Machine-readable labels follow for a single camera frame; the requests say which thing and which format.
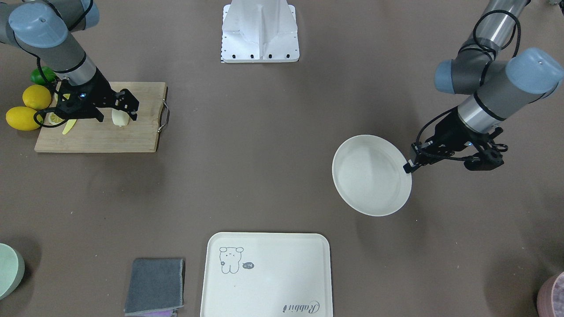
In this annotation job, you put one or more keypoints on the wooden cutting board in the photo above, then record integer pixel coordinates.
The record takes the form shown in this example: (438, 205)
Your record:
(92, 136)

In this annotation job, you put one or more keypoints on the whole yellow lemon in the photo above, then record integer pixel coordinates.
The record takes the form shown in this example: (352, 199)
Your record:
(22, 118)
(37, 97)

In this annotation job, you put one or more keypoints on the grey folded cloth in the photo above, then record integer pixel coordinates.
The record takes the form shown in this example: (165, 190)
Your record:
(155, 288)

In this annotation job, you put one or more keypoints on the cream rabbit tray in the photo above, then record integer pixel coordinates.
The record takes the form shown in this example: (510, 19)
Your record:
(259, 274)

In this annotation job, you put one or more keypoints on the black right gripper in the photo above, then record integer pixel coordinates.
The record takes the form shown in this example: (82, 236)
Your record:
(100, 90)

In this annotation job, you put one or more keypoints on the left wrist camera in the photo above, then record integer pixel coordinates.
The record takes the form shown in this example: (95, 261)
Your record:
(485, 159)

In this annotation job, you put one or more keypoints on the mint green bowl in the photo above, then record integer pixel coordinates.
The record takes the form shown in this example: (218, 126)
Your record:
(12, 268)

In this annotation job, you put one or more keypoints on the yellow plastic knife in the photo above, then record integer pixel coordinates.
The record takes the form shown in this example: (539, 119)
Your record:
(68, 126)

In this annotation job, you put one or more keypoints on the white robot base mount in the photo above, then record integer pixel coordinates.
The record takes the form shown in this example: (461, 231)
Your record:
(259, 31)

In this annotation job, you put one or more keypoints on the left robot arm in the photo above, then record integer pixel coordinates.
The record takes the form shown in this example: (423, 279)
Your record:
(497, 80)

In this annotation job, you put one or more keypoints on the pale green round plate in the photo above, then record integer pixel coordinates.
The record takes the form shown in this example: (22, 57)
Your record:
(368, 174)

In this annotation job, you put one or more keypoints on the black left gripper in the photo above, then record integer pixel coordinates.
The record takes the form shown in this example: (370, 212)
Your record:
(446, 130)

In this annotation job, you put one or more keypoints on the green lime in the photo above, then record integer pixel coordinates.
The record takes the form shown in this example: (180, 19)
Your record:
(43, 77)

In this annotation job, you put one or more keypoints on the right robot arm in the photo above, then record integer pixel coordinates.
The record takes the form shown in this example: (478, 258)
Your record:
(44, 29)

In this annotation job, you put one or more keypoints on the lemon half lower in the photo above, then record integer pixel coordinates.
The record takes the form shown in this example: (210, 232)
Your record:
(53, 119)

